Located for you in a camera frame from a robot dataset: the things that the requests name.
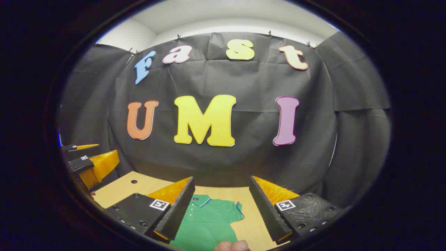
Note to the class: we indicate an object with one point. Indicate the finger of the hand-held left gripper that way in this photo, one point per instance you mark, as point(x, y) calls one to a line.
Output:
point(82, 164)
point(83, 151)

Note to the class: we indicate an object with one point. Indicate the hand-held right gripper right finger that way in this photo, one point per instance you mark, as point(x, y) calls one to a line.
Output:
point(266, 216)

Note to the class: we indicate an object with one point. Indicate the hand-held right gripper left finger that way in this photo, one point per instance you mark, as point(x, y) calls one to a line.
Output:
point(177, 212)

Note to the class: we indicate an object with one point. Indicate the green T-shirt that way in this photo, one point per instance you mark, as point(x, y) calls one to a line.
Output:
point(205, 223)

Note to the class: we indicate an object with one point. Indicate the black backdrop cloth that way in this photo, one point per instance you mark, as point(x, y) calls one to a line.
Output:
point(251, 87)

